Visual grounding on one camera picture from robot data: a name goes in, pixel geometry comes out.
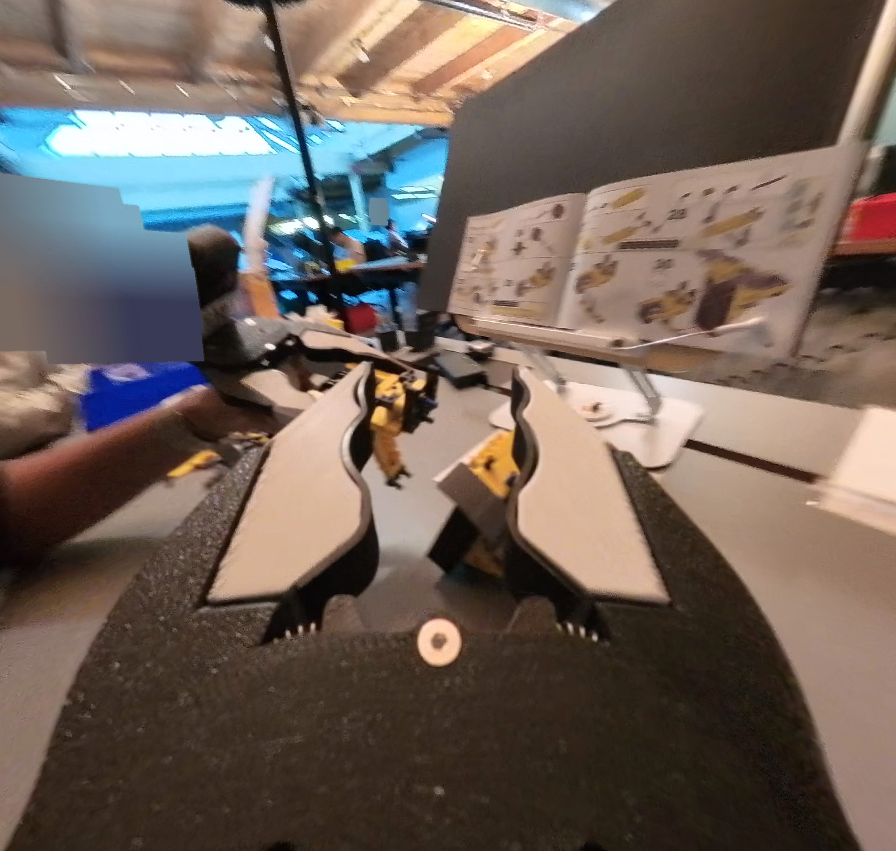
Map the person's left forearm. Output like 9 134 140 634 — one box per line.
0 385 281 568

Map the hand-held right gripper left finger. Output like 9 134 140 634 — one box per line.
205 361 380 645

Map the black flat device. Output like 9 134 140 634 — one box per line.
434 350 492 387

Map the printed paper sheet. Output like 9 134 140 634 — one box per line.
811 406 896 538

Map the red storage bin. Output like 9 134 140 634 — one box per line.
839 193 896 244

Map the yellow toy beam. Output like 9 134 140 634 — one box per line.
167 448 224 481

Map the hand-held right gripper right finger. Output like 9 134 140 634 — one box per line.
504 366 671 640

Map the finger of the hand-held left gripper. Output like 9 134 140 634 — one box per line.
297 328 438 379
220 366 351 418

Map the black stand pole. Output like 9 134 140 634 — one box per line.
199 0 338 293

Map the yellow toy brick vehicle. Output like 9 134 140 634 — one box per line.
363 368 524 580

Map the black partition board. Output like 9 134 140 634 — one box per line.
419 0 896 320

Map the toy instruction booklet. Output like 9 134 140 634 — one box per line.
448 142 865 358

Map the blue storage bin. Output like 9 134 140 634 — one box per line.
79 361 207 433

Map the white book stand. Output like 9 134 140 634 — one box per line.
458 315 772 470

